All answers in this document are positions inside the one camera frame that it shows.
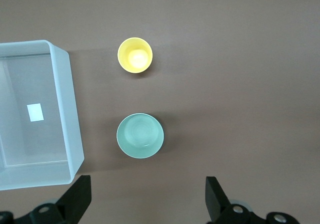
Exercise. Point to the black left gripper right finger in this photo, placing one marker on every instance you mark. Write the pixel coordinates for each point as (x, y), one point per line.
(220, 204)

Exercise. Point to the mint green bowl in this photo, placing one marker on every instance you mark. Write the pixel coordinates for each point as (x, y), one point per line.
(140, 136)

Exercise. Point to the white rectangular label sticker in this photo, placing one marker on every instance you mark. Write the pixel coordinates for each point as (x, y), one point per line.
(35, 112)

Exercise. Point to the yellow plastic cup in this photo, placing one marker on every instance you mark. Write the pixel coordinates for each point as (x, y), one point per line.
(135, 56)

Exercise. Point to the translucent white plastic bin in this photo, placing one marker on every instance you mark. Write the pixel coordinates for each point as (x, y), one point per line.
(62, 103)

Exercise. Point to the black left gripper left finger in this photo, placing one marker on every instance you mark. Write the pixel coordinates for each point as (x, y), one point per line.
(72, 201)

